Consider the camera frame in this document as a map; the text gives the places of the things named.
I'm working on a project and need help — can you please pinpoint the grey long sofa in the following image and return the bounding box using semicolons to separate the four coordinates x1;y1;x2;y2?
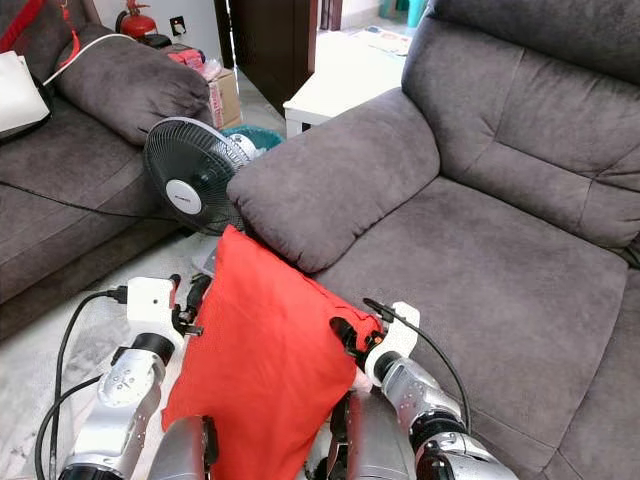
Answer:
0;0;213;336

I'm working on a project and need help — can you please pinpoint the grey two-seat sofa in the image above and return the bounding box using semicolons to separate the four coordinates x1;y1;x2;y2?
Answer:
228;0;640;480

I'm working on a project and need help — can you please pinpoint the black table fan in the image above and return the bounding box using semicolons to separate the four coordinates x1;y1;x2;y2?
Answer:
143;117;256;277

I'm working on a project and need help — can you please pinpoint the silver robot left leg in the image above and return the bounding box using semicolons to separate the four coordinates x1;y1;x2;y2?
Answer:
165;415;219;480

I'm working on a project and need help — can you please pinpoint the teal plastic basket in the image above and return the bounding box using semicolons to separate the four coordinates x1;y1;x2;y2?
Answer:
225;124;286;151

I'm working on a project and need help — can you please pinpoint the small cardboard box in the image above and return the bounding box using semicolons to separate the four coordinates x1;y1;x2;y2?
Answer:
210;68;243;129

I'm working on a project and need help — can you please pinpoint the red patterned packet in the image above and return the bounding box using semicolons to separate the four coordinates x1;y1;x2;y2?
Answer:
170;45;211;71

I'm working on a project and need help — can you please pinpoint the white table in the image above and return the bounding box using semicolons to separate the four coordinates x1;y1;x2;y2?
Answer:
283;30;421;139

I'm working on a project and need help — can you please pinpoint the white flat case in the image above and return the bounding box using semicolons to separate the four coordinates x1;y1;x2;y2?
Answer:
0;52;51;139

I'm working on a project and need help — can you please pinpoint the dark wooden cabinet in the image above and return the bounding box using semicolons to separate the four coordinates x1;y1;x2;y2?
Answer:
228;0;336;109

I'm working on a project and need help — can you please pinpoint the red fire extinguisher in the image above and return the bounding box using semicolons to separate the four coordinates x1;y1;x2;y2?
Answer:
115;0;158;41

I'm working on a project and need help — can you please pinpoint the colourful magazine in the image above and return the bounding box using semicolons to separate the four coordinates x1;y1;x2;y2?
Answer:
350;27;413;56

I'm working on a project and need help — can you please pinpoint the teal plastic stool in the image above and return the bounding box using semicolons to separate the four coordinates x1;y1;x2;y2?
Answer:
380;0;429;26

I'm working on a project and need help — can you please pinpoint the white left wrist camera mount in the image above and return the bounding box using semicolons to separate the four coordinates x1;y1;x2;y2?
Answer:
125;277;176;339

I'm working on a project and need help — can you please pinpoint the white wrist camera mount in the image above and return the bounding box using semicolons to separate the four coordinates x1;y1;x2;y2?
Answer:
363;302;421;386
125;277;176;339

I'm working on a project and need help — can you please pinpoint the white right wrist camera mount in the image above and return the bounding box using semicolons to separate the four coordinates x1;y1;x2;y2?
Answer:
363;302;421;386

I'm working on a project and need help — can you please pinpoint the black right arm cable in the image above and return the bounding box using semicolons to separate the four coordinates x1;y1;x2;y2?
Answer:
363;297;473;406

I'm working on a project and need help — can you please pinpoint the thin black power cord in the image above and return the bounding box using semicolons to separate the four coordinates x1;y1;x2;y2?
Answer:
0;180;171;221

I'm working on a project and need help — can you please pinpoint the white cable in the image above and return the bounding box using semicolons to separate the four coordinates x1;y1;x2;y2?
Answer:
43;33;136;86

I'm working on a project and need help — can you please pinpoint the red strap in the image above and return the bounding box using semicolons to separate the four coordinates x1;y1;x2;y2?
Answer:
0;0;81;63

